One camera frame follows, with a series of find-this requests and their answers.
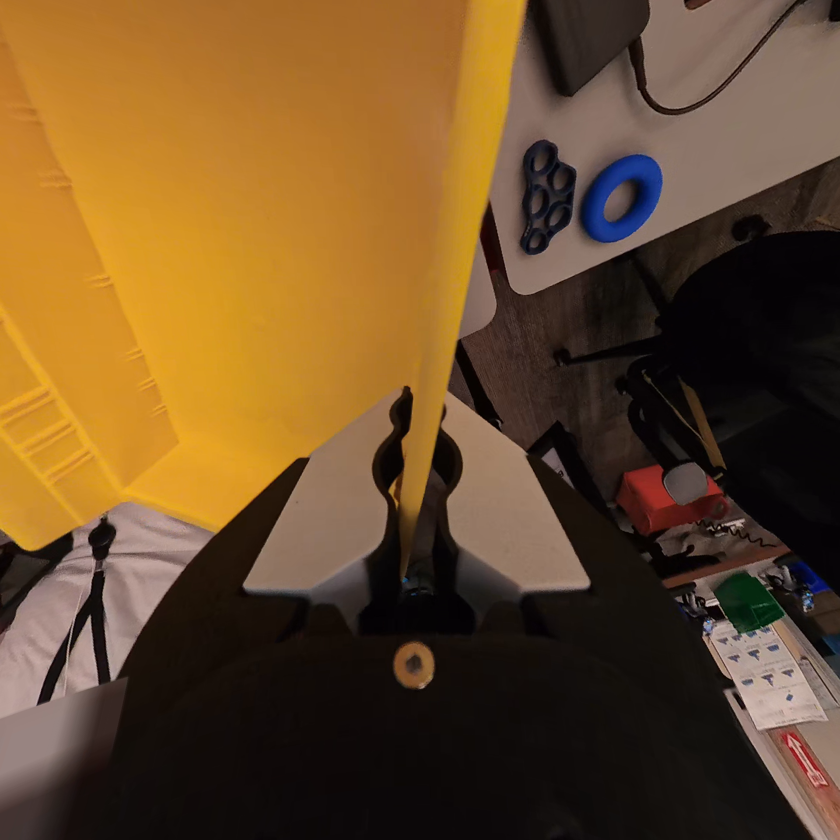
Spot green plastic object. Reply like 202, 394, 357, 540
714, 572, 785, 634

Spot black strap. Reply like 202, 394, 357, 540
36, 515, 119, 706

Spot blue rubber grip ring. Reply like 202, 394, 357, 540
581, 154, 664, 244

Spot red box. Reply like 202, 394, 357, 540
617, 466, 729, 536

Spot brown cable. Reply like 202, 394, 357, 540
630, 0, 808, 118

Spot sheet with blue figures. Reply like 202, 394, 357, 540
705, 620, 831, 731

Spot dark grey box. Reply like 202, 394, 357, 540
535, 0, 651, 98

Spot black office chair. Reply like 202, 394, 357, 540
623, 230, 840, 526

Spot red arrow label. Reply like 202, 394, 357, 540
777, 731, 831, 788

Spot white flat panel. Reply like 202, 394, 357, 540
0, 679, 129, 840

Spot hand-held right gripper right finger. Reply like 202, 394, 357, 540
430, 392, 593, 627

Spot dark blue finger stretcher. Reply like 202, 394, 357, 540
520, 140, 578, 256

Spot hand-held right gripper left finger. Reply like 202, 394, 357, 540
243, 387, 413, 632

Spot yellow plastic box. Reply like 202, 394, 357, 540
0, 0, 529, 581

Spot person's white garment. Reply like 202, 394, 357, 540
0, 502, 217, 719

